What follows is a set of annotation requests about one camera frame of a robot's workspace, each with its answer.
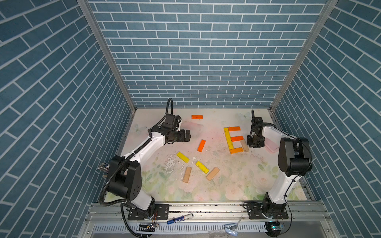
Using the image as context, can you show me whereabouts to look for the light orange block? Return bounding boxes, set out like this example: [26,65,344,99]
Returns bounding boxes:
[230,147,244,154]

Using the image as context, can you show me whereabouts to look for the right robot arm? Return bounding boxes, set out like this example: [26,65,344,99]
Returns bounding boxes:
[247,123,313,219]

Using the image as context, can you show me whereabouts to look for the small circuit board green led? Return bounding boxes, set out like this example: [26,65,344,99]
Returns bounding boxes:
[265,222,282,238]

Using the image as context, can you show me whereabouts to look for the pink eraser box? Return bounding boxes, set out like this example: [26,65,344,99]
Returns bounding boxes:
[265,138,279,154]

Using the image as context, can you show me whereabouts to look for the wire connector bundle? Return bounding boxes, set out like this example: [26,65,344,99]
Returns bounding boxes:
[137,223,160,233]

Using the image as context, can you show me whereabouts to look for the clear tape scraps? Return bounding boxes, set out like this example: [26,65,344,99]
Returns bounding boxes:
[208,223,238,238]

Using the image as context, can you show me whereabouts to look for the yellow block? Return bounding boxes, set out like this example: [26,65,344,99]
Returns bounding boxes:
[226,137,234,150]
[224,128,231,139]
[195,161,209,174]
[177,152,190,163]

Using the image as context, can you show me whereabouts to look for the black corrugated cable left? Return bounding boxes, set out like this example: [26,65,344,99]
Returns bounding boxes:
[98,98,174,206]

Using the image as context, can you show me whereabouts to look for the blue handled screwdriver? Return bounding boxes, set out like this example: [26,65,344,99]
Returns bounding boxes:
[167,213,194,225]

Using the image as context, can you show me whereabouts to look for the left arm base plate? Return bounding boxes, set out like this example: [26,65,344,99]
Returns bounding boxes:
[128,203,170,221]

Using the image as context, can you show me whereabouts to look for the aluminium front rail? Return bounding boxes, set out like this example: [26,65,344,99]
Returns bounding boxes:
[84,200,331,222]

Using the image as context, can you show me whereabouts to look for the natural wood block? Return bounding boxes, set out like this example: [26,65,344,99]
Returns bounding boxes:
[183,167,192,183]
[240,139,249,152]
[206,167,220,181]

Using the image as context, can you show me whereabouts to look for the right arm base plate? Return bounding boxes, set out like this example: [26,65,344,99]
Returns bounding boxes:
[243,202,289,220]

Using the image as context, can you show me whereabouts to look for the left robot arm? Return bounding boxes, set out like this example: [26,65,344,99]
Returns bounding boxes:
[99,129,191,212]

